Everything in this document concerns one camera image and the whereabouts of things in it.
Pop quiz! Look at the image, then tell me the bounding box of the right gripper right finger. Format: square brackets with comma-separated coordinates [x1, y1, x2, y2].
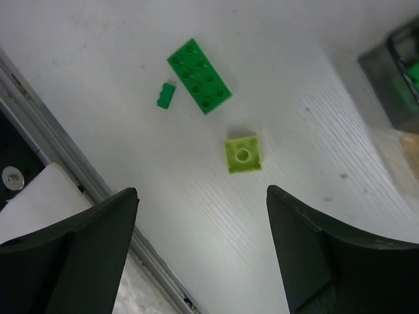
[266, 185, 418, 313]

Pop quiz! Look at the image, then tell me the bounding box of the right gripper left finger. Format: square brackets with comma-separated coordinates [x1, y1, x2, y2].
[1, 188, 139, 313]

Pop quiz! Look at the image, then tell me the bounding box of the lime lego brick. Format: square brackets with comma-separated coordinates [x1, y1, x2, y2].
[224, 135, 262, 174]

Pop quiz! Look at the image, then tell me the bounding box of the tiny dark green lego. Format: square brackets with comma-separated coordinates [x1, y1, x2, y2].
[156, 82, 175, 109]

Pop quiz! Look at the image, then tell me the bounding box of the dark green lego plate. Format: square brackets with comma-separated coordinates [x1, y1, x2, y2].
[167, 39, 232, 114]

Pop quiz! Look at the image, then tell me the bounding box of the orange transparent container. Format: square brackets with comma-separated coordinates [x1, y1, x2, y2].
[400, 133, 419, 181]

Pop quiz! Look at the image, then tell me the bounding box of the grey transparent container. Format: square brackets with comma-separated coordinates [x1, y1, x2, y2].
[358, 18, 418, 133]

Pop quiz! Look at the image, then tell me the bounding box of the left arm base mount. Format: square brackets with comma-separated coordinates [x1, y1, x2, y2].
[1, 109, 45, 208]

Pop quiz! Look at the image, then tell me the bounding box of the aluminium rail front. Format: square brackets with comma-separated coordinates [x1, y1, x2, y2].
[1, 52, 199, 313]

